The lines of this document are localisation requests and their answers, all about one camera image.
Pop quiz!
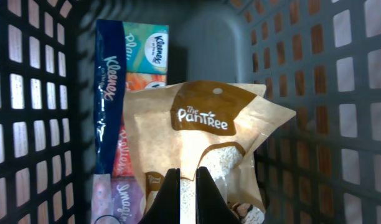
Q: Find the brown white coconut pouch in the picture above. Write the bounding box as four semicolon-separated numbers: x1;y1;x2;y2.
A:
123;80;295;224

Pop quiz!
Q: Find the multicolour Kleenex tissue multipack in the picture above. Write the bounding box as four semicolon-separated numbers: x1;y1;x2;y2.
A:
91;20;169;223

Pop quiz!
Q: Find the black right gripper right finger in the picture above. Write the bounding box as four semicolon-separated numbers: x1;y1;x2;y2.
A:
195;167;241;224

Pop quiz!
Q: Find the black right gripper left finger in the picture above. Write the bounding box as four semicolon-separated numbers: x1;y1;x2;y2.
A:
140;169;180;224

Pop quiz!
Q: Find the grey plastic mesh basket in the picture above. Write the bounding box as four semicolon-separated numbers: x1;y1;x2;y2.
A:
0;0;381;223

